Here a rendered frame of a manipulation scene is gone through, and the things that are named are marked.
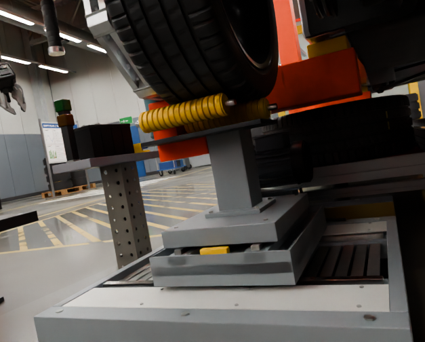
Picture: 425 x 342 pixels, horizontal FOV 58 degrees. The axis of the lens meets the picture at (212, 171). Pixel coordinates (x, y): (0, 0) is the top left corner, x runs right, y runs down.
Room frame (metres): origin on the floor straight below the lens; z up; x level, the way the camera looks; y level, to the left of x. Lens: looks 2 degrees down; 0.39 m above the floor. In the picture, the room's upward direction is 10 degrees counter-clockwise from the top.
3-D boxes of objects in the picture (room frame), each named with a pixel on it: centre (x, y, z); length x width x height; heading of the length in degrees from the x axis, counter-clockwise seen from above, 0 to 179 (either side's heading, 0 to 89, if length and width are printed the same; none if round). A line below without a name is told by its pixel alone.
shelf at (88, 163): (1.47, 0.37, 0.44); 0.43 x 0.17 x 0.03; 155
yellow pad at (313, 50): (1.45, -0.51, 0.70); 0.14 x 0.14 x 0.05; 65
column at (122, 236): (1.50, 0.36, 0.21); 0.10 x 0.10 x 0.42; 65
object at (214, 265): (1.10, -0.07, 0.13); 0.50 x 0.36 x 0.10; 155
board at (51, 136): (9.94, 3.67, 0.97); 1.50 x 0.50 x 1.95; 163
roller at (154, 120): (1.00, 0.05, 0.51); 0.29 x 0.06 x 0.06; 65
